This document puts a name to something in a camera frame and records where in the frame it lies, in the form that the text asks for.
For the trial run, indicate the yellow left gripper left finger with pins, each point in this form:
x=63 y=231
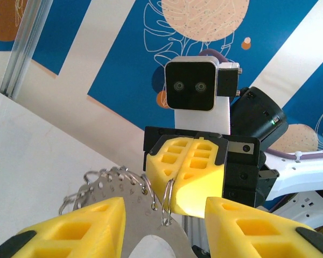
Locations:
x=70 y=231

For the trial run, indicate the aluminium frame post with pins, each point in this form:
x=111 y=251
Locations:
x=24 y=53

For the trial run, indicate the perforated metal side rail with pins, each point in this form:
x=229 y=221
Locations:
x=307 y=204

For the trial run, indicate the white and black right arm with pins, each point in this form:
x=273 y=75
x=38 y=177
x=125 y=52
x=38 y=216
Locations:
x=298 y=172

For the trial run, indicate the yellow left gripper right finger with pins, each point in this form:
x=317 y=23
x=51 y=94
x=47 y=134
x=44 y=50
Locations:
x=258 y=236

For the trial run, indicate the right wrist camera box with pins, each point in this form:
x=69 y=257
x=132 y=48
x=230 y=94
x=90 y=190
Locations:
x=189 y=83

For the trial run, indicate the silver split keyring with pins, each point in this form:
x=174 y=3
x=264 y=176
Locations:
x=167 y=193

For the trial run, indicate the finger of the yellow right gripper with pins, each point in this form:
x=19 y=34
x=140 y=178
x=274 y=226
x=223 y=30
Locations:
x=202 y=185
x=158 y=166

